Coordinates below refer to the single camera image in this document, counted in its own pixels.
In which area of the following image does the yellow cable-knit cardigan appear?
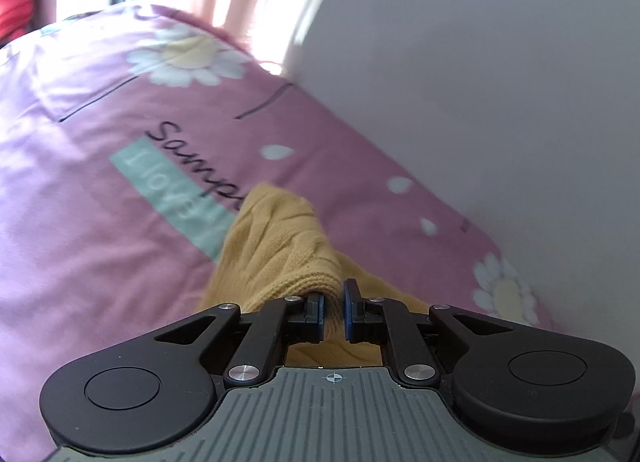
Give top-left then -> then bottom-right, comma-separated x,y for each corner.
198,183 -> 428,368

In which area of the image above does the pink floral bed sheet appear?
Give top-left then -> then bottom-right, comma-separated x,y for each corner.
1,5 -> 551,461

